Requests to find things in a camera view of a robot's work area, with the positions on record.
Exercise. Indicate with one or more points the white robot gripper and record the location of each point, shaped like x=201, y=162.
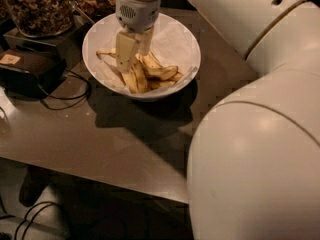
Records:
x=139, y=14

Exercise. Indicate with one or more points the long yellow banana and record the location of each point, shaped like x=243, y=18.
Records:
x=136, y=67

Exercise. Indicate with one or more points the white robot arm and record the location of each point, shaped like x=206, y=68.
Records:
x=254, y=160

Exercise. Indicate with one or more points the yellow banana bunch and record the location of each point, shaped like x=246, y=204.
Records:
x=157, y=75

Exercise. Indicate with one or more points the white ceramic bowl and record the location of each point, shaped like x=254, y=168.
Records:
x=100, y=34

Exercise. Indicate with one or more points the white paper bowl liner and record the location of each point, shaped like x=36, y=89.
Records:
x=176, y=40

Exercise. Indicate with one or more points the metal jar stand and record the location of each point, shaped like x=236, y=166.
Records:
x=67, y=45

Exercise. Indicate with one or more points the large glass nut jar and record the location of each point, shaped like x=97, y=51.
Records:
x=41, y=18

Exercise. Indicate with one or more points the black card reader device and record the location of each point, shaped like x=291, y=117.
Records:
x=30, y=73

